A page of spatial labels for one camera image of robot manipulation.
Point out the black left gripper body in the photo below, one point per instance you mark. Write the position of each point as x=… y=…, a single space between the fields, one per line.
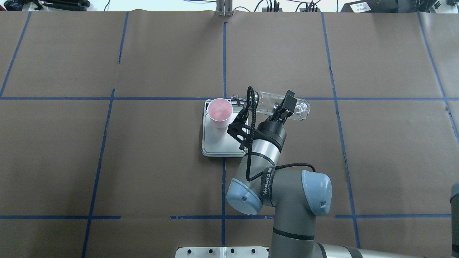
x=272 y=131

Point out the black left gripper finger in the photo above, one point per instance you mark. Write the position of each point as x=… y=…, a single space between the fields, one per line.
x=288 y=104
x=277 y=113

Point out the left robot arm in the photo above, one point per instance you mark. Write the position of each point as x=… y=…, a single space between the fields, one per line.
x=283 y=193

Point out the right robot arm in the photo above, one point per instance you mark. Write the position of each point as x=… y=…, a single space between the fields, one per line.
x=454 y=202

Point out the pink cup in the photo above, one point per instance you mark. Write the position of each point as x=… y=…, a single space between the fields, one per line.
x=220 y=111

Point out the white digital kitchen scale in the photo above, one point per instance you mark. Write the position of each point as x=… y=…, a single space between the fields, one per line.
x=215 y=141

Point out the black box with label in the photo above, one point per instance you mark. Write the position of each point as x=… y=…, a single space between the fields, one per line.
x=370 y=6

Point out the brown paper table cover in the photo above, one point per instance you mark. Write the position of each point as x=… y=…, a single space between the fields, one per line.
x=101 y=128

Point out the black folded tripod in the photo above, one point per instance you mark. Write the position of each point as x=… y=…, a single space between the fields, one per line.
x=72 y=5

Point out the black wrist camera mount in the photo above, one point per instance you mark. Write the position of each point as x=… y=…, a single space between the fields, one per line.
x=242 y=127

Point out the aluminium frame post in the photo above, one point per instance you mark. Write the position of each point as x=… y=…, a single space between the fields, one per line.
x=224 y=8

